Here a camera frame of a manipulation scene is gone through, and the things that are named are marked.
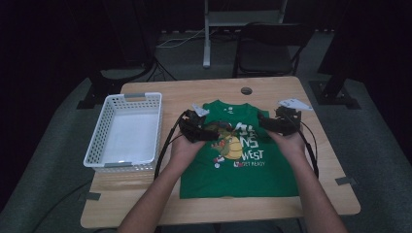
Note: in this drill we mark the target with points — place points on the white metal frame desk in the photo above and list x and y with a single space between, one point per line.
239 17

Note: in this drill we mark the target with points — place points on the person's left hand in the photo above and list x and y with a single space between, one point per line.
186 149

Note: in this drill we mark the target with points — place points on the grey tape piece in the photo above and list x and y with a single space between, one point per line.
92 196
345 181

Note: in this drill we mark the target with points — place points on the black stand with base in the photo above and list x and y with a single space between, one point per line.
110 82
333 90

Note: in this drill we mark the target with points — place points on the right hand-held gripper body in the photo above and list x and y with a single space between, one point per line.
288 121

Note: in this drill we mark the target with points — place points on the person's right hand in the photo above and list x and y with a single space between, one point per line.
288 144

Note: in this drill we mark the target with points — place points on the green t-shirt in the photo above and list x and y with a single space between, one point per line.
239 181

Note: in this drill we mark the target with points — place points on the white perforated plastic basket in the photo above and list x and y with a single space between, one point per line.
129 136

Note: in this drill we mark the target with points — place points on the black folding chair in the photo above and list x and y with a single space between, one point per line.
265 51

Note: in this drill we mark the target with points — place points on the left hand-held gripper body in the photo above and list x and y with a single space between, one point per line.
192 127

